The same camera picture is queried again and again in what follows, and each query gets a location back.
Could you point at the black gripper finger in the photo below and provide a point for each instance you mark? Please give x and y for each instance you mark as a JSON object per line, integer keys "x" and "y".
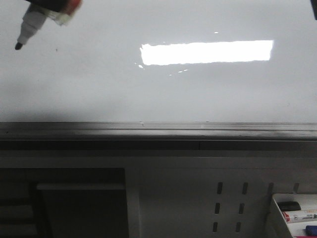
{"x": 314, "y": 8}

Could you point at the white taped whiteboard marker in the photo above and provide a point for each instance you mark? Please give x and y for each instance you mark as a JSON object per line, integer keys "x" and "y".
{"x": 60, "y": 11}

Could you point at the black eraser in tray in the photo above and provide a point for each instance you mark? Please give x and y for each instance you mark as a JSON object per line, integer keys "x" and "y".
{"x": 289, "y": 206}

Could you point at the red capped marker in tray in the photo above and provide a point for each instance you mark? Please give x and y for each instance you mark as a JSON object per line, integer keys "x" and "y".
{"x": 299, "y": 216}

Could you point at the white marker tray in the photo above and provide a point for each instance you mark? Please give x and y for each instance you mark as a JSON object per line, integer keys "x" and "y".
{"x": 276, "y": 225}

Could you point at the blue capped marker in tray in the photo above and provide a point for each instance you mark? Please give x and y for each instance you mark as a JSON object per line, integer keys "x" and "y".
{"x": 311, "y": 230}

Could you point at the dark shelf unit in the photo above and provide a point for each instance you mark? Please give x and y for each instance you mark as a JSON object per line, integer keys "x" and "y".
{"x": 63, "y": 203}

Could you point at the white whiteboard with frame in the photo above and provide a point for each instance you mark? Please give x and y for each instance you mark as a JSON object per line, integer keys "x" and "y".
{"x": 182, "y": 71}

